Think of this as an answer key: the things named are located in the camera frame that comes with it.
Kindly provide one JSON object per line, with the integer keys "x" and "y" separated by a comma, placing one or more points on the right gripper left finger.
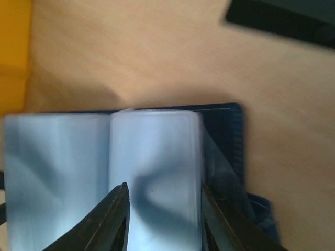
{"x": 106, "y": 227}

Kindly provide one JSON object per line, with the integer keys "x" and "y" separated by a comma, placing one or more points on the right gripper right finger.
{"x": 226, "y": 228}

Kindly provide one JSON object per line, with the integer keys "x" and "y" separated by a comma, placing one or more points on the blue leather card holder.
{"x": 60, "y": 166}

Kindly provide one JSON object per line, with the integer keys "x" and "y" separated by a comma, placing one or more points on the black card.
{"x": 307, "y": 21}

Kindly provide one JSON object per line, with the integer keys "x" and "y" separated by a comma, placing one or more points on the yellow three-compartment bin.
{"x": 16, "y": 17}

